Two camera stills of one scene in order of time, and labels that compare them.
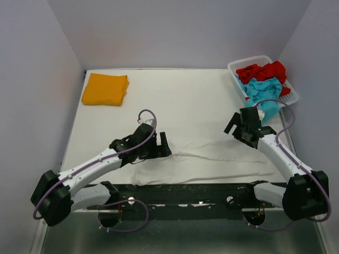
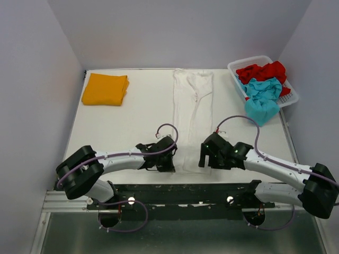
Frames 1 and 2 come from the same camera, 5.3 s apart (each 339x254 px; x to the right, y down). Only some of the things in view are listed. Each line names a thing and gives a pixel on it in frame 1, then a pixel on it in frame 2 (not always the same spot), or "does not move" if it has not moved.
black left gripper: x=158 y=152 -> x=169 y=168
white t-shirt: x=203 y=160 -> x=193 y=98
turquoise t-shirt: x=263 y=93 does not move
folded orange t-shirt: x=103 y=89 does not move
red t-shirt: x=276 y=69 does not move
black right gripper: x=236 y=120 -> x=205 y=150
